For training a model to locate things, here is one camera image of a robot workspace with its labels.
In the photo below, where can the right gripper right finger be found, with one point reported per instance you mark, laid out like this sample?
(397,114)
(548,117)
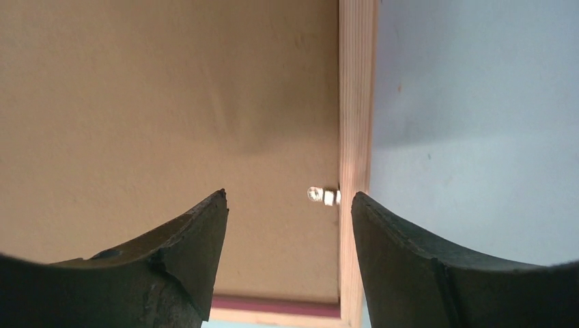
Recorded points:
(415,278)

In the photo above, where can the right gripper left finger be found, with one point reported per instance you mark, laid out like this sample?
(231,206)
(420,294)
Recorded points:
(163,278)

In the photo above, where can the orange wooden picture frame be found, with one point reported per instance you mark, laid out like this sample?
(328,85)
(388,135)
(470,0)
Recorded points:
(358,25)

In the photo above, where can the brown backing board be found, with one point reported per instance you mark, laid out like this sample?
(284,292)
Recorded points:
(117,116)

